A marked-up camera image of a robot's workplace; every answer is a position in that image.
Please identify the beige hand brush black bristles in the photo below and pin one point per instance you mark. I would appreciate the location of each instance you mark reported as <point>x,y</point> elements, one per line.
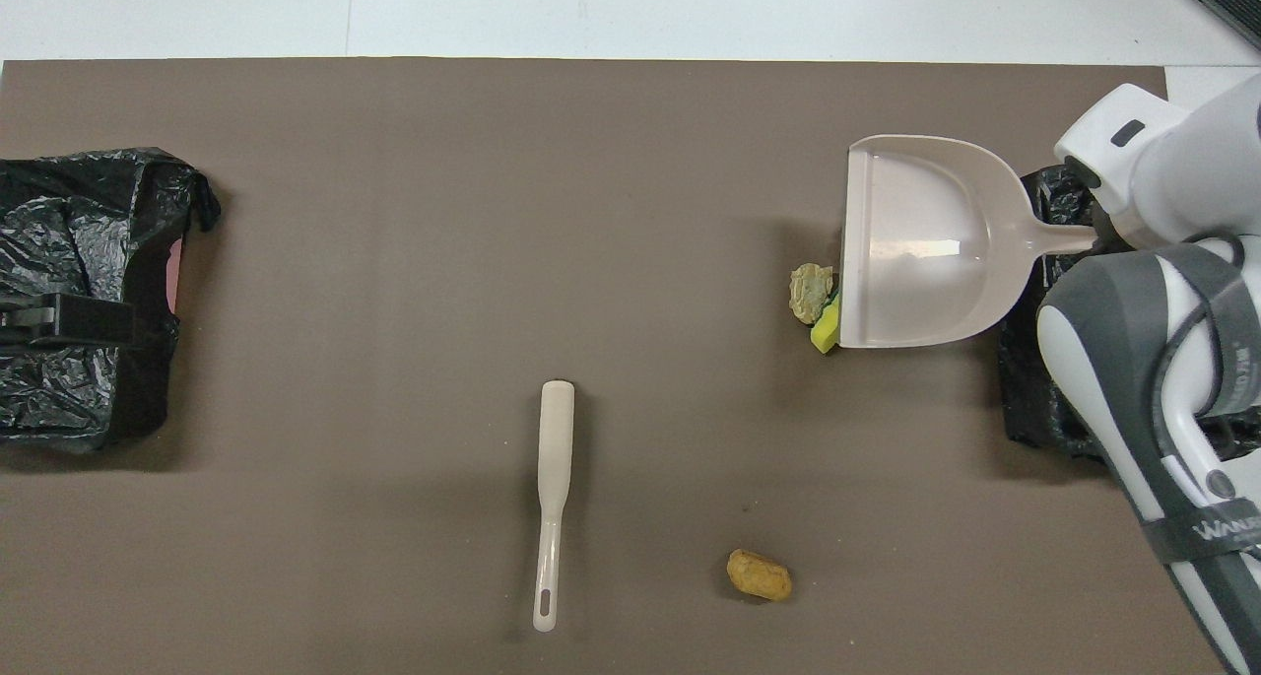
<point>555,448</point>

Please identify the beige plastic dustpan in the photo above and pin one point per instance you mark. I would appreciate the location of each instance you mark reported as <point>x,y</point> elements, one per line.
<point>926,251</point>

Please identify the orange brown sponge lump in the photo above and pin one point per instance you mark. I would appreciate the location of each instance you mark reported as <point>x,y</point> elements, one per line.
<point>759,574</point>

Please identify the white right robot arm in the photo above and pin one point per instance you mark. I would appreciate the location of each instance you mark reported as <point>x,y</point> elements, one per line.
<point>1133,360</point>

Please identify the brown table mat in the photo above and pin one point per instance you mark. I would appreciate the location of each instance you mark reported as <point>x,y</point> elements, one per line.
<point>493,212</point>

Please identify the black bag lined pink bin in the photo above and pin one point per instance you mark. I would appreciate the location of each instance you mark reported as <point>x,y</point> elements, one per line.
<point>79,232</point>

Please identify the beige crumbly foam chunk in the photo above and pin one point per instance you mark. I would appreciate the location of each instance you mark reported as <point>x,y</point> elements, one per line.
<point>810,291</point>

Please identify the yellow sponge with green side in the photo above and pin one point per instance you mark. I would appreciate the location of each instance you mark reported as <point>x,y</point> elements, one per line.
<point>825,335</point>

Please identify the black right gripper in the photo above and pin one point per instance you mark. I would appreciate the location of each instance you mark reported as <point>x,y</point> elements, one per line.
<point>1110,234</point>

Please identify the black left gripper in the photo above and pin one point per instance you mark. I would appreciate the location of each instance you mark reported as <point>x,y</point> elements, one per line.
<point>28,325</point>

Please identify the black bag lined trash bin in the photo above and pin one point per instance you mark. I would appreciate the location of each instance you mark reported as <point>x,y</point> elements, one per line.
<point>1020,389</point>

